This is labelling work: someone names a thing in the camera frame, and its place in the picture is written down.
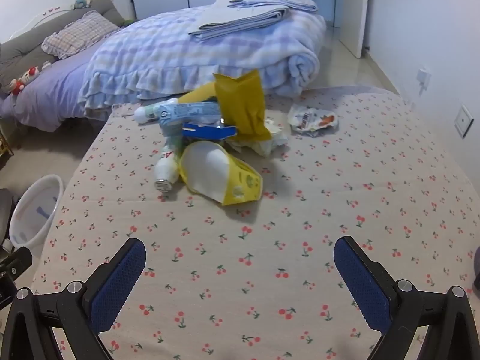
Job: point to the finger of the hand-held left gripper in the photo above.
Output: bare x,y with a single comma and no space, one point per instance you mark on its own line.
17,264

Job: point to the cherry print tablecloth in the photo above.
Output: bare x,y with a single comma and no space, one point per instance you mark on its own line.
262,251

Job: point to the blue cardboard box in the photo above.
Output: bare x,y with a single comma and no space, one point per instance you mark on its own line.
210,132

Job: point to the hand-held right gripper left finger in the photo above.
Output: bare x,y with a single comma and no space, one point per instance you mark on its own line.
120,288

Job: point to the blue plaid ruffled quilt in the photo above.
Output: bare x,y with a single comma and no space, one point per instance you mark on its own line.
168,45

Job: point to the wooden toy shelf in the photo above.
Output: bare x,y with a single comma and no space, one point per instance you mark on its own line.
4,146

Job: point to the pink butterfly wall stickers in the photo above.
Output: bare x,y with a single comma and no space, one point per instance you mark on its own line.
50,10

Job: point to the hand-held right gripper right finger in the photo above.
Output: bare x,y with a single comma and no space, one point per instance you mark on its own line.
362,288

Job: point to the white bottle with green label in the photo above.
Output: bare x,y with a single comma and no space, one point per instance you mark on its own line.
167,168
148,112

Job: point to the folded grey sheet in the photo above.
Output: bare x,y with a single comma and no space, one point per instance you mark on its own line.
240,20

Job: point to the bed with purple sheet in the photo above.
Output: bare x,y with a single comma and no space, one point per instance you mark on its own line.
48,90

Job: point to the white wall socket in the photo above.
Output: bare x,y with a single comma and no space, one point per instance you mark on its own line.
423,77

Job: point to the yellow snack bag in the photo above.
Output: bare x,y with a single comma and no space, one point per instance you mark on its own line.
243,101

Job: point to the white tissue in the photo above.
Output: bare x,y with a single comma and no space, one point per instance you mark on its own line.
275,140

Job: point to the white wall switch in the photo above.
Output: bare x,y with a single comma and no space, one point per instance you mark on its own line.
464,120

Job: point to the white plastic bin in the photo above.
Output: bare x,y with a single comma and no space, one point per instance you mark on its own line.
22,210

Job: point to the white and orange snack wrapper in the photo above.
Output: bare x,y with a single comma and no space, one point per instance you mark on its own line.
311,120

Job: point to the grey padded headboard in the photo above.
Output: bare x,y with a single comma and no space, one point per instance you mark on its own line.
22,41

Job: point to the pale plush toy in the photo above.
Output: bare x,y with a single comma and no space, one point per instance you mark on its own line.
84,0

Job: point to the white and red cat plush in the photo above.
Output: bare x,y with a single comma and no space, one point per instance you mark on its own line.
24,78

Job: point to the yellow and green sponge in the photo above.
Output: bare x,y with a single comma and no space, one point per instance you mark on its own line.
197,94

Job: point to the crushed yellow paper cup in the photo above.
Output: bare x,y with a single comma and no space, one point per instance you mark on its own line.
240,180

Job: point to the plaid ruffled pillow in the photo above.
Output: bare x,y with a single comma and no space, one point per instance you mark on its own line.
78,33

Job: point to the white door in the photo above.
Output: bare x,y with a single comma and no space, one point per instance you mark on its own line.
352,11

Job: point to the folded blue striped sheet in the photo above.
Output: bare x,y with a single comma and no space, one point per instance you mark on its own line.
277,3

